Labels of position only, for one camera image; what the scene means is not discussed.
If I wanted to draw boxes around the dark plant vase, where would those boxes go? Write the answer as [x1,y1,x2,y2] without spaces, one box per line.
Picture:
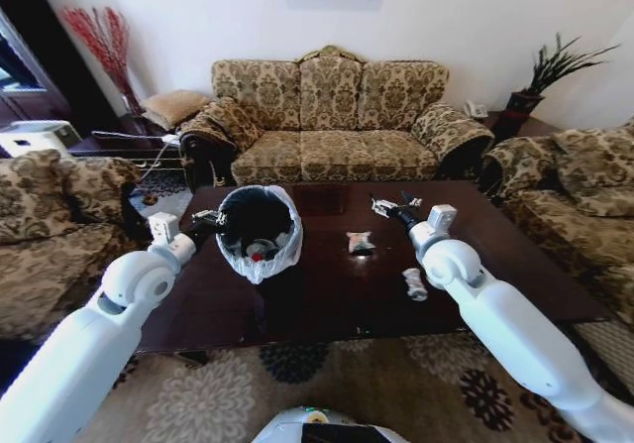
[492,90,546,140]

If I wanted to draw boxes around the dark patterned floor mat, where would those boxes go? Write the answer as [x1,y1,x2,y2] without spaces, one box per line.
[129,167,195,219]

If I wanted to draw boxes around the red decorative branches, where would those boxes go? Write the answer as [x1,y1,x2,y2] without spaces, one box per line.
[60,5,146,117]

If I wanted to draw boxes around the black round trash bin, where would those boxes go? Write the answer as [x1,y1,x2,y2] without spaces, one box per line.
[219,187,294,267]

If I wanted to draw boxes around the floral three-seat sofa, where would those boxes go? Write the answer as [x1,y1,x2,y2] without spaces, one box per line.
[178,44,496,187]

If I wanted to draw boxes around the dark wooden side table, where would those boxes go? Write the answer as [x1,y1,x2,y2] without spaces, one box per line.
[68,113,185,171]
[482,109,552,143]

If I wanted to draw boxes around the white robot front shell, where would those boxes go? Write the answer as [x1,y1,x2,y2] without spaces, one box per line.
[252,404,403,443]

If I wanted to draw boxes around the small snack wrapper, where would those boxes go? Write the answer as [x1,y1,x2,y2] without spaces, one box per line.
[345,231,376,258]

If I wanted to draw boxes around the white box appliance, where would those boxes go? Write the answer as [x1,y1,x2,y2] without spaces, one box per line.
[0,119,84,160]

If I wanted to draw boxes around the dark wooden door frame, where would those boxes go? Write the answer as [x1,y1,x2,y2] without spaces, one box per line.
[0,0,128,135]

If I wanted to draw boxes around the floral armchair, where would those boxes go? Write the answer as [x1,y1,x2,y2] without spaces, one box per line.
[480,122,634,326]
[0,148,146,341]

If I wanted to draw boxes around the white power cable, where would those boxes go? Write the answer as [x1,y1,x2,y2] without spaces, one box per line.
[134,141,173,182]

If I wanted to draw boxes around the dark wooden coffee table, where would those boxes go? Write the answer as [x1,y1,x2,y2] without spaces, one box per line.
[133,179,610,361]

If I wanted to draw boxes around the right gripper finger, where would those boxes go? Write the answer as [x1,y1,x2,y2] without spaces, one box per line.
[369,193,395,218]
[399,189,425,211]

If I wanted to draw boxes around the green spiky plant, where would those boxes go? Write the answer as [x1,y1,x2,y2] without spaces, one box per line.
[525,33,621,98]

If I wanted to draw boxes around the white plastic bin liner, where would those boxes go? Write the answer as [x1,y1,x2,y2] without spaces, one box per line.
[214,183,303,286]

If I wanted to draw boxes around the beige floral rug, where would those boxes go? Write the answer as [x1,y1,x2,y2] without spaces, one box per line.
[0,308,634,443]

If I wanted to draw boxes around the tan square cushion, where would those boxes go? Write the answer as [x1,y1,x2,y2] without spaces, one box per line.
[140,89,214,132]

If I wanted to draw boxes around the crumpled white tissue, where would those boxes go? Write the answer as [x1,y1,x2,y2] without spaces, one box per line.
[400,267,430,303]

